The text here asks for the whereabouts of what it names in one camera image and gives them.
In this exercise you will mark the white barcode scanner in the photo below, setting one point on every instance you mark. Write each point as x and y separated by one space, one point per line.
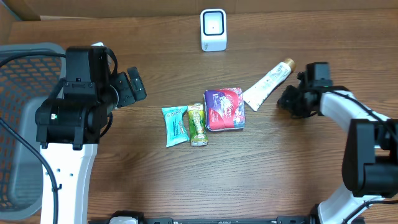
213 30

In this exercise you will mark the red purple snack packet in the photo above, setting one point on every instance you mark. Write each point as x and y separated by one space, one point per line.
224 109

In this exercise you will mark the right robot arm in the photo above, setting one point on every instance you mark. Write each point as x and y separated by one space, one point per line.
369 167

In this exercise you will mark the teal snack packet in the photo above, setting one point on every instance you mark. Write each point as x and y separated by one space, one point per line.
175 129

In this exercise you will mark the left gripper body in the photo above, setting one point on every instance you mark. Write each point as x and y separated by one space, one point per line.
125 90

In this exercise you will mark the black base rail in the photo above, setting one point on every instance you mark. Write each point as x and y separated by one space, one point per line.
138 217

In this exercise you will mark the white tube with gold cap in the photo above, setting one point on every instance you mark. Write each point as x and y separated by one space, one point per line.
259 92

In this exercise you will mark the green juice pouch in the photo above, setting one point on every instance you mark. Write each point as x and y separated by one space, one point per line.
196 118

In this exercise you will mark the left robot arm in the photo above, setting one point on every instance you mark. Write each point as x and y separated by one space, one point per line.
70 124

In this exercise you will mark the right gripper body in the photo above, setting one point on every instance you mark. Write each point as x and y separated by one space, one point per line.
292 101

